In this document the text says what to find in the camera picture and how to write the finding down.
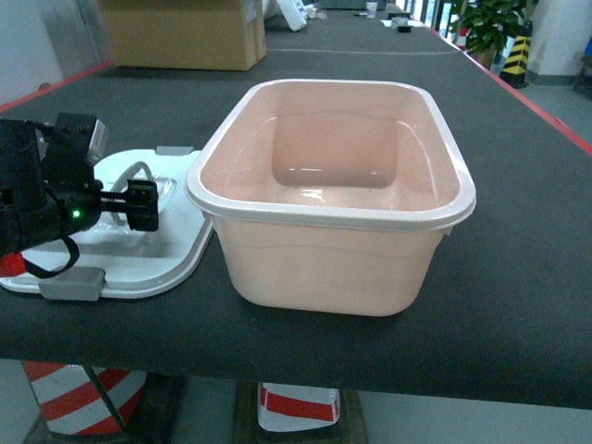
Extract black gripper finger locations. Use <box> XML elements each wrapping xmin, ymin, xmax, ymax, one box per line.
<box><xmin>100</xmin><ymin>179</ymin><xmax>159</xmax><ymax>232</ymax></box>

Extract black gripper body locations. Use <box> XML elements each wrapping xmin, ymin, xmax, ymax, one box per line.
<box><xmin>1</xmin><ymin>113</ymin><xmax>106</xmax><ymax>256</ymax></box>

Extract white box lid grey latches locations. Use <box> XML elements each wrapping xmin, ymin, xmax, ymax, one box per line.
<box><xmin>1</xmin><ymin>146</ymin><xmax>213</xmax><ymax>302</ymax></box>

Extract pink plastic storage box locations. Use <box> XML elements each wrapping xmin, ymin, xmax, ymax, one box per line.
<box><xmin>185</xmin><ymin>79</ymin><xmax>476</xmax><ymax>316</ymax></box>

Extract cardboard box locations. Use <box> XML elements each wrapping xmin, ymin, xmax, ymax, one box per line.
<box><xmin>99</xmin><ymin>1</ymin><xmax>265</xmax><ymax>71</ymax></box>

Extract red white traffic cone left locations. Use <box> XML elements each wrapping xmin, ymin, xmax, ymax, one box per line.
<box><xmin>20</xmin><ymin>361</ymin><xmax>186</xmax><ymax>444</ymax></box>

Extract red white traffic cone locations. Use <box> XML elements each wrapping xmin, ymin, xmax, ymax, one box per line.
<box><xmin>20</xmin><ymin>361</ymin><xmax>186</xmax><ymax>444</ymax></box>
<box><xmin>231</xmin><ymin>382</ymin><xmax>368</xmax><ymax>443</ymax></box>

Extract red white traffic cone right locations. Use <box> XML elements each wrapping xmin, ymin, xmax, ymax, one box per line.
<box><xmin>231</xmin><ymin>382</ymin><xmax>368</xmax><ymax>443</ymax></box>

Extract black table mat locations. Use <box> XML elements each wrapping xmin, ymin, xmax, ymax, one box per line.
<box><xmin>1</xmin><ymin>15</ymin><xmax>591</xmax><ymax>409</ymax></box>

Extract green potted plant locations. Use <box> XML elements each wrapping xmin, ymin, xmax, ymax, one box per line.
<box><xmin>449</xmin><ymin>0</ymin><xmax>538</xmax><ymax>69</ymax></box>

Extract yellow black striped bollard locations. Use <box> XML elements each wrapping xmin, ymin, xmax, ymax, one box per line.
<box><xmin>499</xmin><ymin>20</ymin><xmax>533</xmax><ymax>89</ymax></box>

